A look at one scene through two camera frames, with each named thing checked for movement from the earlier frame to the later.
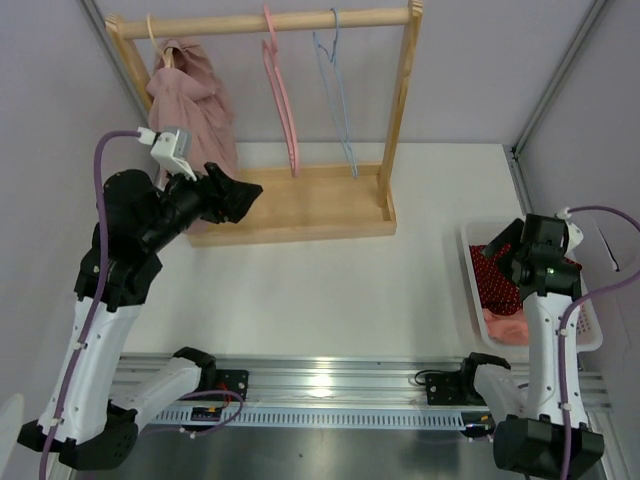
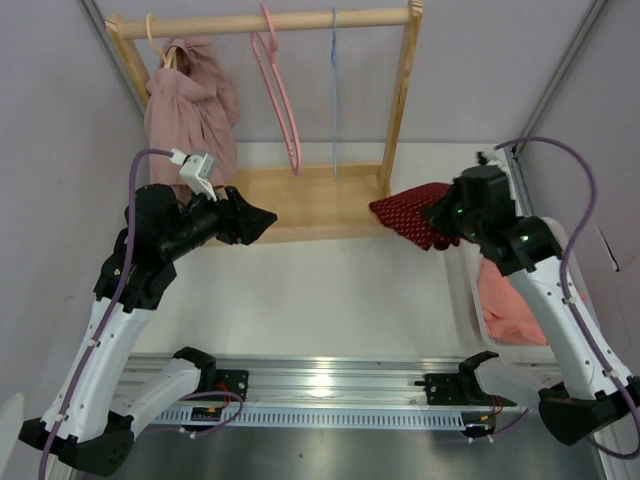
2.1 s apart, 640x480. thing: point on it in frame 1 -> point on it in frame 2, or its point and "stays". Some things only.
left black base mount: (233, 380) stays
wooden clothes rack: (297, 202) stays
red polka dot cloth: (497, 277) -> (404, 212)
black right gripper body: (522, 254) -> (453, 215)
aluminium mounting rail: (356, 381) stays
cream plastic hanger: (168, 53) stays
